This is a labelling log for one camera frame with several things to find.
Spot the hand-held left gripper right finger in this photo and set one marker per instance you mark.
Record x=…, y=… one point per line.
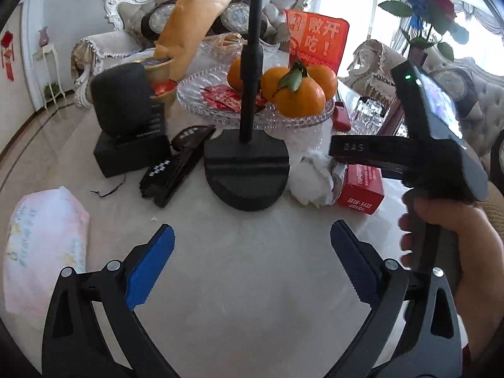
x=352, y=262

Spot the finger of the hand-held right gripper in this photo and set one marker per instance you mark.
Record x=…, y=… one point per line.
x=370, y=151

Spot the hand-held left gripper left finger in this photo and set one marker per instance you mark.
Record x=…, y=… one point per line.
x=151, y=264

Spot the person's right forearm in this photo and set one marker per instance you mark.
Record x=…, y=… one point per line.
x=474, y=334

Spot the person's right hand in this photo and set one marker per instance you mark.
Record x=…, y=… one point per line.
x=468, y=244

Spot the clear glass cups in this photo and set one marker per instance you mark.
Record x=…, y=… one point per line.
x=368, y=116

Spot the red tissue box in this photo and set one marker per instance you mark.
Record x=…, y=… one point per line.
x=362, y=189

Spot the small red box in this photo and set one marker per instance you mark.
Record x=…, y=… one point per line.
x=341, y=117

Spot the white crumpled plastic wrap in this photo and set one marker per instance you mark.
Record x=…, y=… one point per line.
x=313, y=177

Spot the brown round-patch cushion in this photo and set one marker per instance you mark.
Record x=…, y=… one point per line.
x=159, y=21
x=236, y=15
x=456, y=90

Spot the beige tufted sofa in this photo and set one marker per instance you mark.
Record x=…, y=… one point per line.
x=480, y=98

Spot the orange fruit with leaf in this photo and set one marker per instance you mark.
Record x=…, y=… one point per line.
x=301, y=100

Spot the black remote controls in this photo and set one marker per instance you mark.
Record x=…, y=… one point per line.
x=169, y=177

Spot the pink soft tissue pack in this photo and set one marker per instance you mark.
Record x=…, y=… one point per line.
x=43, y=252

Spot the black box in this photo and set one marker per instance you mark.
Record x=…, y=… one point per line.
x=130, y=153

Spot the black phone stand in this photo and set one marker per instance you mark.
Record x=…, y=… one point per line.
x=246, y=169

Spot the red printed snack bag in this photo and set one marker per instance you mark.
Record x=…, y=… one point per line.
x=319, y=35

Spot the black remote control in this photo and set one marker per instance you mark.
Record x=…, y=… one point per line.
x=193, y=136

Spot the glass fruit plate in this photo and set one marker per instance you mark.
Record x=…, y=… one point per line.
x=220, y=116

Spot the red envelopes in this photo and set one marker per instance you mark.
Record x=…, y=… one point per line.
x=222, y=98

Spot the black fabric speaker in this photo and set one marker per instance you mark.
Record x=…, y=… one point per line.
x=122, y=98

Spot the red and gold bowl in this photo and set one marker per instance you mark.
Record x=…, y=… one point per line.
x=164, y=91

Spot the glass snack bowl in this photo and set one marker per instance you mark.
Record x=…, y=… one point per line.
x=224, y=47

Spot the white side table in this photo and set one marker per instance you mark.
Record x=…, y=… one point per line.
x=49, y=71

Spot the tan paper bag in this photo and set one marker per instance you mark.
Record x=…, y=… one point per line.
x=189, y=27

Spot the ornate silver armchair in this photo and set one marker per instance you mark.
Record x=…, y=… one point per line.
x=118, y=43

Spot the pink vase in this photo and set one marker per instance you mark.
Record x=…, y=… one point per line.
x=43, y=37

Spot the red wall decoration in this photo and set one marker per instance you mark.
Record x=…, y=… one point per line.
x=7, y=53

